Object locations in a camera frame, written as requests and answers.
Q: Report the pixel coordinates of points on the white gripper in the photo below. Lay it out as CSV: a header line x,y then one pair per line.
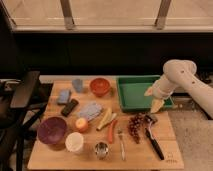
x,y
161,89

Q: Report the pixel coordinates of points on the red bowl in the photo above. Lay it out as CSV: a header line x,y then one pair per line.
x,y
99,86

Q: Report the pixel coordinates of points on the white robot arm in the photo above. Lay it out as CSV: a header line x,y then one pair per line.
x,y
180,73

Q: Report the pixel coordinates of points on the purple bowl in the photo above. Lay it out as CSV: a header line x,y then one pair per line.
x,y
52,130

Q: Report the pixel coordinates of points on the green plastic tray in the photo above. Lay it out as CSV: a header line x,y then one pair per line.
x,y
131,91

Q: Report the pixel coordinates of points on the bunch of dark grapes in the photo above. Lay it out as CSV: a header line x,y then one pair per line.
x,y
134,125

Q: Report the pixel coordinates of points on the orange carrot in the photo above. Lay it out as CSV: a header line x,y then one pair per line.
x,y
111,131

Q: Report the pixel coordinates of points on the silver fork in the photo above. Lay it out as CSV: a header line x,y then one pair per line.
x,y
120,135

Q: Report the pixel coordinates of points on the blue grey cloth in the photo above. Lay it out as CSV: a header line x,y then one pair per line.
x,y
90,111

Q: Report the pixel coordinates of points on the small metal cup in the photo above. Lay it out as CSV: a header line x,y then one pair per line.
x,y
101,150

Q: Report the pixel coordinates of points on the red yellow apple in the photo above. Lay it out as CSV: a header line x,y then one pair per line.
x,y
81,124

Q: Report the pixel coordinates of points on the blue cup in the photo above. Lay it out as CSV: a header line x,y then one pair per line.
x,y
78,85

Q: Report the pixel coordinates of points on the black rectangular block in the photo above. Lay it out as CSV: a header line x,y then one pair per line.
x,y
69,107

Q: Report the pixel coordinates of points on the blue sponge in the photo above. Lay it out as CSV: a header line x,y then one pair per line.
x,y
63,97

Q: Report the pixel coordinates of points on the white cup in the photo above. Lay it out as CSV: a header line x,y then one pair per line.
x,y
75,142

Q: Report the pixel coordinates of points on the black chair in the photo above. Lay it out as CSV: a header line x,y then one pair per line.
x,y
22,102

